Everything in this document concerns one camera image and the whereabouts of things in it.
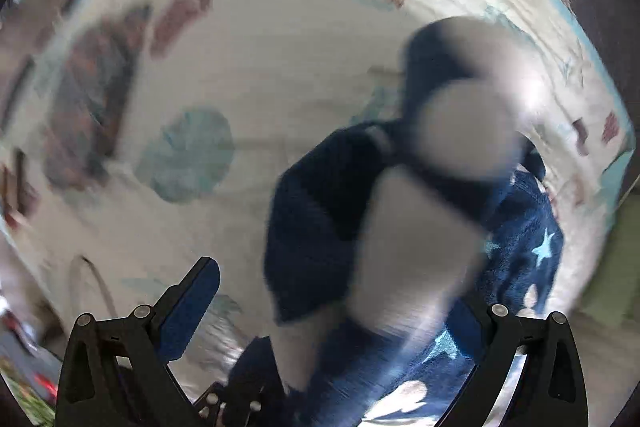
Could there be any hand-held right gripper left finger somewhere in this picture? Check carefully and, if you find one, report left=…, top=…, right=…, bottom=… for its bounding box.
left=56, top=256, right=222, bottom=427

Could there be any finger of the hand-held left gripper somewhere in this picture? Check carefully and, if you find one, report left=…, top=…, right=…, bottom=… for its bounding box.
left=192, top=372, right=273, bottom=427

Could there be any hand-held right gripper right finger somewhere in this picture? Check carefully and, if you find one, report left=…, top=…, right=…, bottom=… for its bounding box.
left=462, top=289, right=589, bottom=427

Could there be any navy star print fleece robe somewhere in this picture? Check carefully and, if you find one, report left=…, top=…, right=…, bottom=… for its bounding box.
left=227, top=17, right=566, bottom=427

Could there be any white shell print quilted blanket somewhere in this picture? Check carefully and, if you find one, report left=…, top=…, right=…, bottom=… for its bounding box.
left=0, top=0, right=633, bottom=427

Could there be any black cable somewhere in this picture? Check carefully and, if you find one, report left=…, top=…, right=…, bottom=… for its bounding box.
left=67, top=254, right=118, bottom=320

